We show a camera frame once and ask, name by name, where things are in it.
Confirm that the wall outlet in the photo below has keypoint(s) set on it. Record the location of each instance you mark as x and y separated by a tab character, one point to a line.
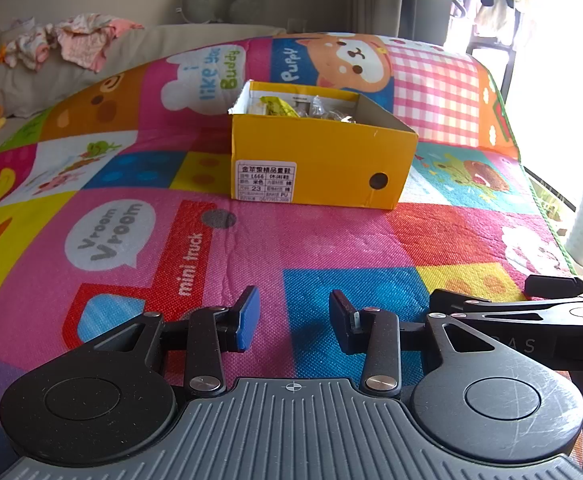
296	25

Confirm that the white floral baby clothes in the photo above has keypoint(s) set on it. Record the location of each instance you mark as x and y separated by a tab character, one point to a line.
26	47

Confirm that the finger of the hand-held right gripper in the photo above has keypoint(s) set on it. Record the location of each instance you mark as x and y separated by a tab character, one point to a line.
561	285
476	302

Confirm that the black drying rack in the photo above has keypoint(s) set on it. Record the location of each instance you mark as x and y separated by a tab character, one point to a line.
491	50

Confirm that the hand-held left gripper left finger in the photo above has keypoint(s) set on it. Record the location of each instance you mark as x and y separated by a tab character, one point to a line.
247	320

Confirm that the colourful cartoon play mat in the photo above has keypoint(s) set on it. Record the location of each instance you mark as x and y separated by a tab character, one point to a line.
281	240

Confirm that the beige sofa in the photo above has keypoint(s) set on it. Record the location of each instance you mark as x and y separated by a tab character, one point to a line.
31	95

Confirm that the round bread packet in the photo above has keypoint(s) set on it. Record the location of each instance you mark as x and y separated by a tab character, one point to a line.
334	112

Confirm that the yellow cardboard shoe box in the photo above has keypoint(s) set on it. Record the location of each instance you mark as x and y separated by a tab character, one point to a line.
316	160

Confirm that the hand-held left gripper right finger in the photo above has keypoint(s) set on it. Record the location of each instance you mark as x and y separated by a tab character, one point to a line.
342	322

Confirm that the pink baby clothes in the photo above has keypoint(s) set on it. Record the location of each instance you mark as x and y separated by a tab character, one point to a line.
94	40

